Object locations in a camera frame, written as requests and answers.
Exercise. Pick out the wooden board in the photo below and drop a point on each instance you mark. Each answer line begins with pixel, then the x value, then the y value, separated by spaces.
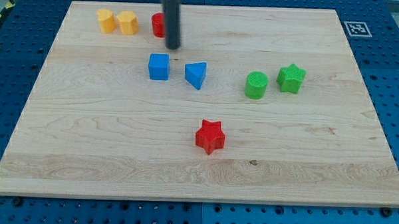
pixel 95 126

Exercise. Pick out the yellow heart block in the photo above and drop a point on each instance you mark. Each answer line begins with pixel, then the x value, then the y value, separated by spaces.
pixel 106 20

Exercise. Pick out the red star block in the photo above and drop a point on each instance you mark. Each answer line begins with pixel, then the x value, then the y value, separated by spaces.
pixel 210 136

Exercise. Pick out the blue triangle block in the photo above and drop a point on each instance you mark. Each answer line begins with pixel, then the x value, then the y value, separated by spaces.
pixel 195 74

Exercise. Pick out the green cylinder block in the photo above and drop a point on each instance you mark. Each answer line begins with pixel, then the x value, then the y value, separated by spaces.
pixel 255 85

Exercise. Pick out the blue cube block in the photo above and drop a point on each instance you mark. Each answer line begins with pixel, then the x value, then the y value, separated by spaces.
pixel 158 66

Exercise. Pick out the green star block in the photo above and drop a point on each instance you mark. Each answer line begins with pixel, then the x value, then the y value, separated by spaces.
pixel 290 78

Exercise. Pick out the red cylinder block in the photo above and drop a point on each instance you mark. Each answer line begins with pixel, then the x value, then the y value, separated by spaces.
pixel 158 25

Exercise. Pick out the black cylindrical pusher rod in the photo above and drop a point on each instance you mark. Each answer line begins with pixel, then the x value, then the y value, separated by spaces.
pixel 171 11

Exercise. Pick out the yellow hexagon block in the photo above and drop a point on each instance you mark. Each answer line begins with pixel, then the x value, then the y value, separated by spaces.
pixel 128 22

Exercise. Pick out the white fiducial marker tag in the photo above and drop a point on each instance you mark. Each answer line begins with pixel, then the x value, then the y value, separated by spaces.
pixel 357 29

